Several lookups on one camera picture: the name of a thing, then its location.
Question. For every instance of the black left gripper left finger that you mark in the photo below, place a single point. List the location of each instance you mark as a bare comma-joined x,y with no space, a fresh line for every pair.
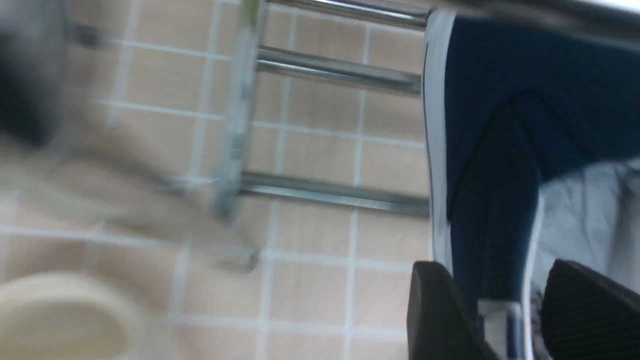
438,325

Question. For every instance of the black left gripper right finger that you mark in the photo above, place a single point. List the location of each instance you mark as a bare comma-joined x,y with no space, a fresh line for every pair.
587,316

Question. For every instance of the navy canvas shoe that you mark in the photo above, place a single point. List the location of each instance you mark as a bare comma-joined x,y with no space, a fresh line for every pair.
518,234

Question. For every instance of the metal shoe rack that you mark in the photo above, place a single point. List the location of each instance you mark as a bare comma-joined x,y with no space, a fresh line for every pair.
320,70

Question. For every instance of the left cream foam slipper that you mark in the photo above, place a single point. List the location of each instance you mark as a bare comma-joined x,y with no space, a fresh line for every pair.
68,316

